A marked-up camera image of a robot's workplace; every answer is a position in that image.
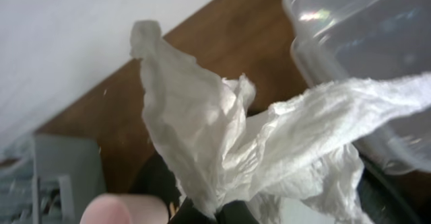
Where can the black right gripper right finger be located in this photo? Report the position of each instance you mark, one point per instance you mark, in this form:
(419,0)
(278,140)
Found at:
(235,212)

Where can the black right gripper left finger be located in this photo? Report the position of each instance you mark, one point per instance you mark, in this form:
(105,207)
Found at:
(188,214)

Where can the pink plastic cup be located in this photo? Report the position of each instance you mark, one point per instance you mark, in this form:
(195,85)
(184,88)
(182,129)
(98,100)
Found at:
(125,209)

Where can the white paper napkin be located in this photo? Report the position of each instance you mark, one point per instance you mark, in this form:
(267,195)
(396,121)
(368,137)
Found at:
(298,149)

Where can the grey dishwasher rack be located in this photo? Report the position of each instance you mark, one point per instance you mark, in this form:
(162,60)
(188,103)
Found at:
(49,179)

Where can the clear plastic waste bin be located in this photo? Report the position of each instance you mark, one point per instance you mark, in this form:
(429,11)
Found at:
(379,50)

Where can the round black tray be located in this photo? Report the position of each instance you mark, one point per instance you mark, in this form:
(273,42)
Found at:
(380,197)

